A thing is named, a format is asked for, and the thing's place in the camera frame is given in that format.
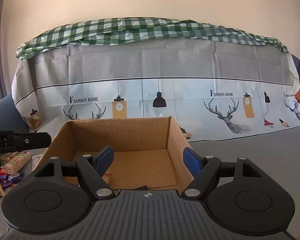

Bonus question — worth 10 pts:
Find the purple snack packet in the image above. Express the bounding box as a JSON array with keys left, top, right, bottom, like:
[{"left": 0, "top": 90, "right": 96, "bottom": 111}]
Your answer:
[{"left": 0, "top": 172, "right": 24, "bottom": 188}]

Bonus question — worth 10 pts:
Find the green checkered cloth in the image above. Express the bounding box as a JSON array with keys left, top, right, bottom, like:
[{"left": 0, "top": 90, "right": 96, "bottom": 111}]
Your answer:
[{"left": 16, "top": 17, "right": 288, "bottom": 61}]

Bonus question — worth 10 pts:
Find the blue sofa armrest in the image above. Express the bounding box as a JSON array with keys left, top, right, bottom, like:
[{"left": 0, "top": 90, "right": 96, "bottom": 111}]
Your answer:
[{"left": 0, "top": 95, "right": 29, "bottom": 133}]

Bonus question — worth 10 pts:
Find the grey deer print cover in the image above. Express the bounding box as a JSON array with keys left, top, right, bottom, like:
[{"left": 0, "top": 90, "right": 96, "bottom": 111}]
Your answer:
[{"left": 12, "top": 38, "right": 300, "bottom": 142}]

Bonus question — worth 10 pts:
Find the brown seed snack pack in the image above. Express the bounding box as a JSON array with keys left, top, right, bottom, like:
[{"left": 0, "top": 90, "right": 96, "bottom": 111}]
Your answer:
[{"left": 0, "top": 152, "right": 19, "bottom": 165}]

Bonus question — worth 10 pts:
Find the rice cracker snack pack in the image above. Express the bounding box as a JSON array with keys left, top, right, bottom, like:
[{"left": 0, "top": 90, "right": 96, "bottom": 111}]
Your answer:
[{"left": 1, "top": 152, "right": 32, "bottom": 175}]

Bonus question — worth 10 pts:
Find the cardboard box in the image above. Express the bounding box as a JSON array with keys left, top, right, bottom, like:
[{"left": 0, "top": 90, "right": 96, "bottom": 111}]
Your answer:
[{"left": 38, "top": 117, "right": 193, "bottom": 192}]

